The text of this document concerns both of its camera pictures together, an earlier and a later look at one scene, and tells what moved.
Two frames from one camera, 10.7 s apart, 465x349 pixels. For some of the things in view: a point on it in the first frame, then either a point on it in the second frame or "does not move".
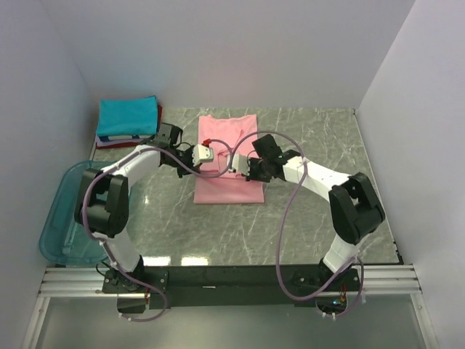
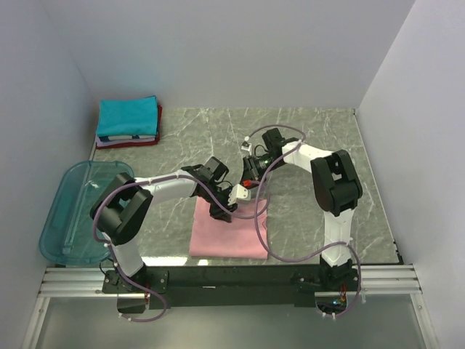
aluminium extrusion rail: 90,281 does not move
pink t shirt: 213,183 to 213,237
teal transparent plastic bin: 63,238 does not move
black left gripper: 190,166 to 220,213
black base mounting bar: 226,286 does not move
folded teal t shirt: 131,116 does not move
